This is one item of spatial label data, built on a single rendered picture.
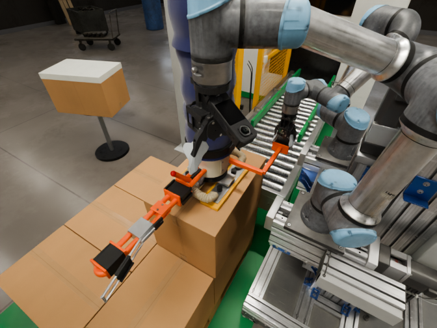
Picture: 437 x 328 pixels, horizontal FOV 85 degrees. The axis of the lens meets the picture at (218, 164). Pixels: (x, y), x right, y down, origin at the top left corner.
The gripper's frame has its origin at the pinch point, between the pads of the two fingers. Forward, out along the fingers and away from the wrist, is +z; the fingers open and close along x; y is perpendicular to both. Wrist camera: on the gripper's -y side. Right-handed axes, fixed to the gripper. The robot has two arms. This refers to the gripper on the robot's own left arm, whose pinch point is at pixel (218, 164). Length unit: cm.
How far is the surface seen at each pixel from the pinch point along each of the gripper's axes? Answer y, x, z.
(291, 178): 31, -91, 85
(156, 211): 24.7, 11.1, 35.5
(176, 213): 30, 1, 50
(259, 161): 33, -54, 50
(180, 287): 17, 12, 90
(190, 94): 35.4, -14.3, -0.7
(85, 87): 205, -4, 53
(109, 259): 15.5, 31.8, 34.6
